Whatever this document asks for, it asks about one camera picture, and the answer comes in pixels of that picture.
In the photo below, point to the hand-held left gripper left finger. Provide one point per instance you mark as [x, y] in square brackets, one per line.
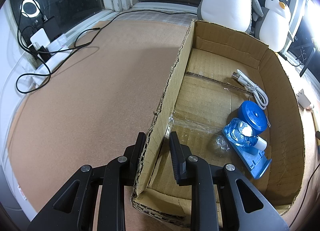
[136, 151]

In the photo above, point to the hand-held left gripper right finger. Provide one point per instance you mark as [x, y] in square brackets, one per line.
[176, 156]

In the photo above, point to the clear blue bottle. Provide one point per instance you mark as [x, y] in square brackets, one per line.
[237, 133]

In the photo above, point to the cardboard box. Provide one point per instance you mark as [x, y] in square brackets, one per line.
[212, 96]

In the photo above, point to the blue phone stand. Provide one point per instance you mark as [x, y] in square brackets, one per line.
[252, 163]

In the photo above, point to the blue round lid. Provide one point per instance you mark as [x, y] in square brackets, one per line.
[252, 116]

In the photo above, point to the white charger block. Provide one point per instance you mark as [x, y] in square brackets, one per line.
[303, 98]

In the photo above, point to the white power strip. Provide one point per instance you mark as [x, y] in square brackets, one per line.
[57, 51]

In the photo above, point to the black plug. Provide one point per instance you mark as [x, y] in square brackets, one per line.
[44, 53]

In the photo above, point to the black power adapter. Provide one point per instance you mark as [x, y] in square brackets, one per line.
[52, 27]

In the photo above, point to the white plugged charger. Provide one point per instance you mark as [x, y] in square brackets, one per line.
[38, 37]

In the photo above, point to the small penguin plush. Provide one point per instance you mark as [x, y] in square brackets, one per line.
[275, 26]

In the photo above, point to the large penguin plush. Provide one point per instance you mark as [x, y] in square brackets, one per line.
[227, 1]

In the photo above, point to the black tripod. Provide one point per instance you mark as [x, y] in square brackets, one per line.
[308, 58]

